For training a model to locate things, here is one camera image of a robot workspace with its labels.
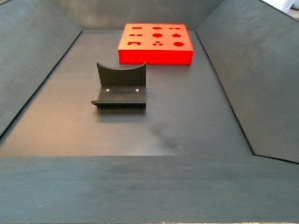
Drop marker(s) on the red shape sorting board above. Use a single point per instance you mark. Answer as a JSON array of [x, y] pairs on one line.
[[157, 44]]

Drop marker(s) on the black curved holder stand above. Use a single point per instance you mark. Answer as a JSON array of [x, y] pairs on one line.
[[122, 87]]

